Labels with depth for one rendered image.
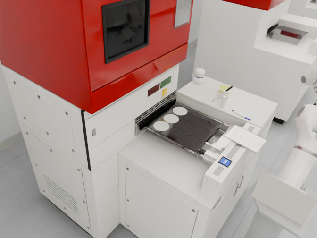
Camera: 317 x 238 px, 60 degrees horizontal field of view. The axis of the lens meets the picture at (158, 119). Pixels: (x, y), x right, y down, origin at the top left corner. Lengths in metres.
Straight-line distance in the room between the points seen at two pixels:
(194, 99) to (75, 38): 1.02
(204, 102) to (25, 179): 1.73
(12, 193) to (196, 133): 1.68
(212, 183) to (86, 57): 0.83
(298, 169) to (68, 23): 1.22
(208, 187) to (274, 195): 0.32
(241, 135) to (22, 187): 1.89
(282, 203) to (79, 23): 1.21
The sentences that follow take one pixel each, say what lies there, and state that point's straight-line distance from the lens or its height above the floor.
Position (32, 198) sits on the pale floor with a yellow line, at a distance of 2.62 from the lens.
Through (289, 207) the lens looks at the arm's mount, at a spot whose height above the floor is 0.89.
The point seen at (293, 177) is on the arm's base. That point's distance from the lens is 1.51.
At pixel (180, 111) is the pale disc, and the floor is 0.90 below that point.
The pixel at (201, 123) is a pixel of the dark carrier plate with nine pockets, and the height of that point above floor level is 0.90.
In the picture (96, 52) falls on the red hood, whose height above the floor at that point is 1.51.
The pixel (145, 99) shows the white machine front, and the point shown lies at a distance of 1.66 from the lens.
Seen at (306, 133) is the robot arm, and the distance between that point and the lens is 1.54.
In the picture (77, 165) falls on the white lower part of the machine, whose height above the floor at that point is 0.79.
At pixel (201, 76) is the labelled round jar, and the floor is 1.03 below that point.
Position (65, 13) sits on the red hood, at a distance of 1.15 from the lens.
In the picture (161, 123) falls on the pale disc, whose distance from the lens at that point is 1.75.
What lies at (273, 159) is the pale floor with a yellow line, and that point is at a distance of 3.12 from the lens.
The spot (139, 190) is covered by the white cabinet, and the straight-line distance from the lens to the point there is 1.74.
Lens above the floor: 1.98
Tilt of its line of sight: 37 degrees down
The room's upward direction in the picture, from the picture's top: 4 degrees clockwise
